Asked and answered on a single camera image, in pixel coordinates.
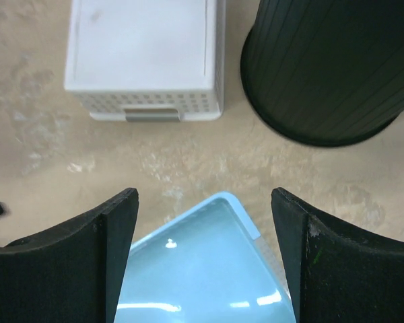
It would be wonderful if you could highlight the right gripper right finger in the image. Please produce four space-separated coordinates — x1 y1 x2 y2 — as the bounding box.
271 188 404 322

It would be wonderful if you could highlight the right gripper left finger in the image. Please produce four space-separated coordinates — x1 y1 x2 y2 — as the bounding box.
0 188 139 322

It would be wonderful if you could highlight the blue perforated basket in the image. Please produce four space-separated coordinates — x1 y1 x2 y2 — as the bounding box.
115 192 295 322

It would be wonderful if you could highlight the large black plastic bin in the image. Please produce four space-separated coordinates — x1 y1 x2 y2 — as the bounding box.
240 1 404 147

